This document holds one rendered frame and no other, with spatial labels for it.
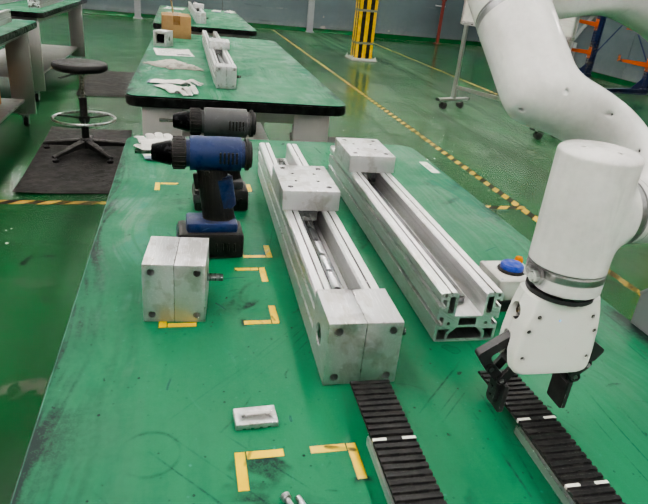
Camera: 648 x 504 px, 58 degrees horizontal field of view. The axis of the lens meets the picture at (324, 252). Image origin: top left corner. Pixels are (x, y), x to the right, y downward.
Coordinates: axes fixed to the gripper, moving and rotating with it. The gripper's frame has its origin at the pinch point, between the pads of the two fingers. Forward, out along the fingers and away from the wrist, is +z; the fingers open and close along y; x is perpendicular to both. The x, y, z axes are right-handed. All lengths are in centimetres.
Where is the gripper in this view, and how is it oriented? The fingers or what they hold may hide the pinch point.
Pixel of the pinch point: (527, 395)
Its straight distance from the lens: 79.1
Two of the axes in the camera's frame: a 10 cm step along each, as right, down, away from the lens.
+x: -2.0, -4.3, 8.8
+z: -0.9, 9.0, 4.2
